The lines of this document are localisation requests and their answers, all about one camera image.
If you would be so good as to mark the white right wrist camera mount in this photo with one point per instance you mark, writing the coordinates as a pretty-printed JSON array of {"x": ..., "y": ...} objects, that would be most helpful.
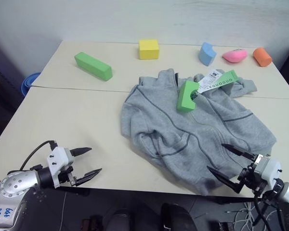
[{"x": 271, "y": 170}]

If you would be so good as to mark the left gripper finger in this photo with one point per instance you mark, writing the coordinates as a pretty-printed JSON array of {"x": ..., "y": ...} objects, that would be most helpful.
[
  {"x": 89, "y": 176},
  {"x": 80, "y": 151}
]

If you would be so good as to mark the grey zip-up jacket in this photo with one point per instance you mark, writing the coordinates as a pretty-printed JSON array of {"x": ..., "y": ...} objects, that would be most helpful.
[{"x": 173, "y": 134}]

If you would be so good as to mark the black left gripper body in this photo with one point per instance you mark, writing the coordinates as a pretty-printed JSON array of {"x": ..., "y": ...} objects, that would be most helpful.
[{"x": 67, "y": 176}]

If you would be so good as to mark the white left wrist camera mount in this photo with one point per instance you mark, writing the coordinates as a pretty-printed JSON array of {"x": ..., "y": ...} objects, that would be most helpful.
[{"x": 57, "y": 158}]

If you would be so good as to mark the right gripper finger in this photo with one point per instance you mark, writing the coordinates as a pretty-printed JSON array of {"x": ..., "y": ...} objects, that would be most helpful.
[
  {"x": 238, "y": 150},
  {"x": 225, "y": 179}
]

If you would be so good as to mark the green arch foam block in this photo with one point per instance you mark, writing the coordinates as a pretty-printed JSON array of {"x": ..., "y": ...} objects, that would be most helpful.
[{"x": 184, "y": 98}]

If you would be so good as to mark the white paper clothing tag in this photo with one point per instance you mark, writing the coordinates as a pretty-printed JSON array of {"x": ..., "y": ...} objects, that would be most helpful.
[{"x": 208, "y": 80}]

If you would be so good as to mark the dark rounded shape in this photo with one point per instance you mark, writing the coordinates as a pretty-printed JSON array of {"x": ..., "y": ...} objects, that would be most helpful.
[{"x": 120, "y": 220}]

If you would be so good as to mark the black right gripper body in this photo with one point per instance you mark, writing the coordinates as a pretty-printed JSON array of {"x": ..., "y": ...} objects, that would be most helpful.
[{"x": 251, "y": 179}]

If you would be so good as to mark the blue curved foam block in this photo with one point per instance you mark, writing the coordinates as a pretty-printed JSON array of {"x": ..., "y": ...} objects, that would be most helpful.
[{"x": 206, "y": 54}]

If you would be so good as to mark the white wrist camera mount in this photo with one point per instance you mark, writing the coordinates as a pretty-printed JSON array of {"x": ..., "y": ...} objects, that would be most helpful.
[
  {"x": 271, "y": 170},
  {"x": 57, "y": 158}
]

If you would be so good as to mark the yellow foam block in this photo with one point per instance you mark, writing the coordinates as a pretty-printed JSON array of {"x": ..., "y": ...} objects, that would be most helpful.
[{"x": 148, "y": 49}]

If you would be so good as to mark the green paper clothing tag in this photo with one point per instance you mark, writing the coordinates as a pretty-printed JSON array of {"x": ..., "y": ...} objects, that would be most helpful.
[{"x": 225, "y": 80}]

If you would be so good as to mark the orange foam cylinder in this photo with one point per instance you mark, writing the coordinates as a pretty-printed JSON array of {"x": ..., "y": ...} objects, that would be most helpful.
[{"x": 262, "y": 57}]

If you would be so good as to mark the long green foam block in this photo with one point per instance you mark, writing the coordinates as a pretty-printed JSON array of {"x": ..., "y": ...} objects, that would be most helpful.
[{"x": 92, "y": 65}]

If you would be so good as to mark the pink rounded foam block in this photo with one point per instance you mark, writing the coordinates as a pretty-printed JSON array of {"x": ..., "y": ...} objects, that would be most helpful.
[{"x": 234, "y": 56}]

